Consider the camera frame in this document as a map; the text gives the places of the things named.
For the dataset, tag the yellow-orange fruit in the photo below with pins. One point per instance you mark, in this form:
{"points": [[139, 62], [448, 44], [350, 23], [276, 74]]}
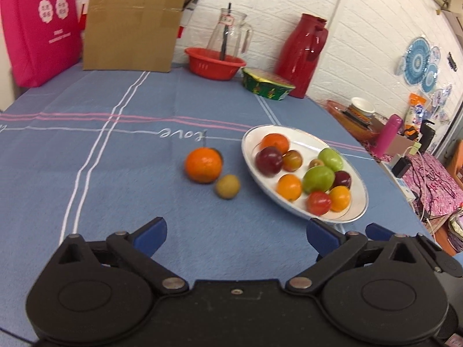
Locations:
{"points": [[340, 198]]}

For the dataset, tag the glass pitcher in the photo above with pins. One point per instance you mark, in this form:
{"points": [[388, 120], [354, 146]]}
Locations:
{"points": [[235, 32]]}

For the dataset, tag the white plate with dark rim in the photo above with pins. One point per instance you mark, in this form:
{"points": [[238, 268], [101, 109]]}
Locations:
{"points": [[307, 177]]}

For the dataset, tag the small green fruit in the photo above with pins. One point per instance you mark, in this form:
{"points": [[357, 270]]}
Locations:
{"points": [[331, 159]]}

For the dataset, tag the black utensil in pitcher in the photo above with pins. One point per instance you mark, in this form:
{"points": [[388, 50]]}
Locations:
{"points": [[225, 32]]}

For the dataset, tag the red plastic bowl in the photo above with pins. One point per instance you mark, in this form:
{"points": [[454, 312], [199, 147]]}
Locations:
{"points": [[213, 67]]}

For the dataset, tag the small greenish-red fruit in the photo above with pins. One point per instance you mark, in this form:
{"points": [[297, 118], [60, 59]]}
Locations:
{"points": [[316, 163]]}

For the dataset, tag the blue plaid tablecloth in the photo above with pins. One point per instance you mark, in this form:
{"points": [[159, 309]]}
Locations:
{"points": [[108, 159]]}

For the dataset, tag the blue patterned paper fan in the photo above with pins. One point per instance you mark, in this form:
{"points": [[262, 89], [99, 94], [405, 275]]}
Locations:
{"points": [[431, 78]]}

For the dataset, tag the large green fruit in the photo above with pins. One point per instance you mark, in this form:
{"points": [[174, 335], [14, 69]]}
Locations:
{"points": [[318, 179]]}

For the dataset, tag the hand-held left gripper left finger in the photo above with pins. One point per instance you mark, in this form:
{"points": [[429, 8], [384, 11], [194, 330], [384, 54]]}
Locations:
{"points": [[152, 235]]}

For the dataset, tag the small yellow-red fruit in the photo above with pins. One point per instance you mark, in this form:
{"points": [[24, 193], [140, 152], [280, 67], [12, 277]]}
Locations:
{"points": [[292, 161]]}

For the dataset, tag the orange snack packet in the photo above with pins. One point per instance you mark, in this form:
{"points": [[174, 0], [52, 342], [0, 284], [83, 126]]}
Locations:
{"points": [[413, 110]]}

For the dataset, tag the cardboard box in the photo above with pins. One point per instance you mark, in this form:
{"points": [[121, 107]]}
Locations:
{"points": [[132, 25]]}

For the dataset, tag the black charger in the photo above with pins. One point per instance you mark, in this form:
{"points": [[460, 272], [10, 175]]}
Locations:
{"points": [[401, 167]]}

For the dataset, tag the blue patterned wall plates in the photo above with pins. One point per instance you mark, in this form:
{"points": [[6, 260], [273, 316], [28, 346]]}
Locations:
{"points": [[416, 59]]}

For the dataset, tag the pink tote bag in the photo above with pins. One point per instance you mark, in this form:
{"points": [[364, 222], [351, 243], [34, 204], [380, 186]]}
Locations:
{"points": [[39, 29]]}

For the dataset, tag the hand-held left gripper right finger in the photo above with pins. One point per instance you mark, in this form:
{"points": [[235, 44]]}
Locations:
{"points": [[323, 236]]}

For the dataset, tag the small orange tangerine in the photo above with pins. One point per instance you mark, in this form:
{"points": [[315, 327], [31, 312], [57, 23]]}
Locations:
{"points": [[289, 188]]}

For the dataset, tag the large orange tangerine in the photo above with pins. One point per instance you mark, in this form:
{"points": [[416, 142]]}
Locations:
{"points": [[276, 142]]}

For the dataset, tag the brownish-green small fruit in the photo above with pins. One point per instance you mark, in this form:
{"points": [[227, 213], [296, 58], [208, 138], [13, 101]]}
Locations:
{"points": [[228, 187]]}

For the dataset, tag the pink patterned cloth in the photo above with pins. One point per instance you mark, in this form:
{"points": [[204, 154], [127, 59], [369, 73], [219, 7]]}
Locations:
{"points": [[437, 184]]}

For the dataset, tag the pink bottle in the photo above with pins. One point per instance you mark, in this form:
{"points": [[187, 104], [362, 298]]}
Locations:
{"points": [[389, 135]]}

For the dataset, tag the green instant noodle bowl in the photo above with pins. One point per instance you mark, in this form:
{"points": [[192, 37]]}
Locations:
{"points": [[266, 86]]}

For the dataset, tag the red round fruit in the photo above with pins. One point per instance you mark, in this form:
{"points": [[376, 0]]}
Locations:
{"points": [[319, 203]]}

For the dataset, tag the dark red plum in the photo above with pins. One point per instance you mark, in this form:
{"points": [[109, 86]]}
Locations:
{"points": [[268, 161], [343, 180]]}

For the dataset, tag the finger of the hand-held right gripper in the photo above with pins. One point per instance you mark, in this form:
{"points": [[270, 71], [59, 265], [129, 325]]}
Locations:
{"points": [[378, 231]]}

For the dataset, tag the orange tangerine with stem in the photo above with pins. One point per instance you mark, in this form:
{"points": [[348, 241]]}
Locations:
{"points": [[203, 164]]}

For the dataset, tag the red thermos jug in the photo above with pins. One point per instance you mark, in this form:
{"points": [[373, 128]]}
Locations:
{"points": [[298, 54]]}

